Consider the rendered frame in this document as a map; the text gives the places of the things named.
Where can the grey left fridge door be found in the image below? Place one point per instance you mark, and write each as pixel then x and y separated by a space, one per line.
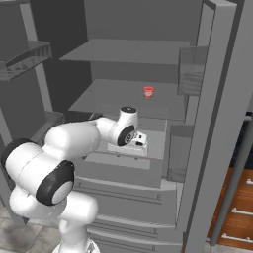
pixel 19 99

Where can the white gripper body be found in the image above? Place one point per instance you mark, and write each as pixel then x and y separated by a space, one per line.
pixel 131 151

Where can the grey freezer drawer front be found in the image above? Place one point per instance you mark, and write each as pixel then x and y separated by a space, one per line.
pixel 138 238
pixel 131 204

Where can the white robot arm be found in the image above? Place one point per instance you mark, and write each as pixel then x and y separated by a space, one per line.
pixel 69 138

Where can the grey fridge door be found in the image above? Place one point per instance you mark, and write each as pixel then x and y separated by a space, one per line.
pixel 217 99
pixel 19 99

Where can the brown wooden cabinet run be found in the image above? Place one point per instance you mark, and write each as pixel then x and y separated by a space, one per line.
pixel 243 201

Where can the grey fridge shelf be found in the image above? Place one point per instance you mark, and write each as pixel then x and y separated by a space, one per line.
pixel 108 95
pixel 131 51

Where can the grey fridge drawer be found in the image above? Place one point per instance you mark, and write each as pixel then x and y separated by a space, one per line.
pixel 118 171

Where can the clear door bin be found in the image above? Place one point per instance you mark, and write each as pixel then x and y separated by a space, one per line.
pixel 192 70
pixel 23 61
pixel 179 151

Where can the red cup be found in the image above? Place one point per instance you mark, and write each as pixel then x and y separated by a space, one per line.
pixel 148 92

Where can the grey fridge body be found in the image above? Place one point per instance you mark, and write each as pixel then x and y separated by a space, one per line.
pixel 131 19

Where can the grey right fridge door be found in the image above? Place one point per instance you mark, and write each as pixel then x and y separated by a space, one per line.
pixel 217 99

